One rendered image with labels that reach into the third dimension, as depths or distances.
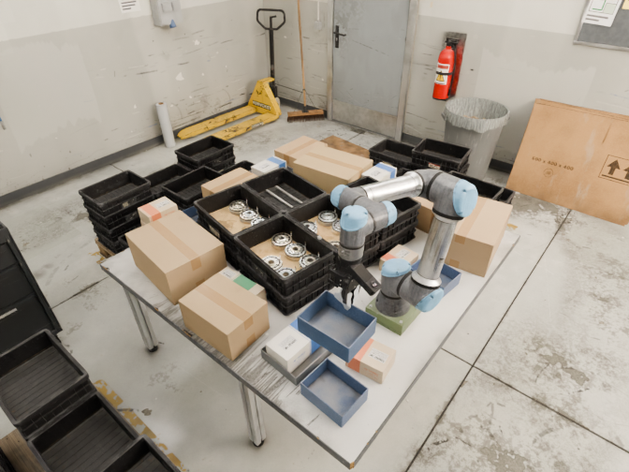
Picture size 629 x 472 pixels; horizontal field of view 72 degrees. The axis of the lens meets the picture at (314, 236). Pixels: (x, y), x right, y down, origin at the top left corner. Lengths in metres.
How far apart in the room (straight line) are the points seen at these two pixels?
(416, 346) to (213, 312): 0.84
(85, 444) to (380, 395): 1.24
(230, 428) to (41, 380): 0.91
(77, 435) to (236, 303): 0.89
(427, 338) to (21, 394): 1.75
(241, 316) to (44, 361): 1.03
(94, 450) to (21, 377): 0.50
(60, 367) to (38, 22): 3.15
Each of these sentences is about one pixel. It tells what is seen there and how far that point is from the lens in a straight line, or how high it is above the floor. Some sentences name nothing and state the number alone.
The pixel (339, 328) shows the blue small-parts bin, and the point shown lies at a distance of 1.42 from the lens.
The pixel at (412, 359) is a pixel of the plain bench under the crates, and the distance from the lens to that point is 1.84.
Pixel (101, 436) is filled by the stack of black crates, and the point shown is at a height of 0.38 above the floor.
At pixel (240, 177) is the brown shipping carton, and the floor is 0.86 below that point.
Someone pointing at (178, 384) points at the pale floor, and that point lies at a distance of 2.70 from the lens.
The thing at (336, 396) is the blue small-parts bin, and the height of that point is 0.70.
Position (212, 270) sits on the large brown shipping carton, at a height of 0.78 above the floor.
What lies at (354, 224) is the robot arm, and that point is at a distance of 1.20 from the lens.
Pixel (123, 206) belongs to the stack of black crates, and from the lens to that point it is 3.30.
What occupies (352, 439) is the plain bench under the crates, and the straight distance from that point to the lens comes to 1.63.
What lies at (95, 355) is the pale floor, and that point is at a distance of 3.02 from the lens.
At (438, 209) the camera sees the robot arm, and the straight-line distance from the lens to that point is 1.58.
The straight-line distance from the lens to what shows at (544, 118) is 4.39.
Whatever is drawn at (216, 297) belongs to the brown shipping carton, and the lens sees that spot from 1.86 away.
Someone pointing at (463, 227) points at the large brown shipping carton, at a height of 0.90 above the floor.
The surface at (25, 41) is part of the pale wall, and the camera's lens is 4.65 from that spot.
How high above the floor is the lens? 2.14
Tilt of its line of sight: 37 degrees down
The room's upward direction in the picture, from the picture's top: 1 degrees counter-clockwise
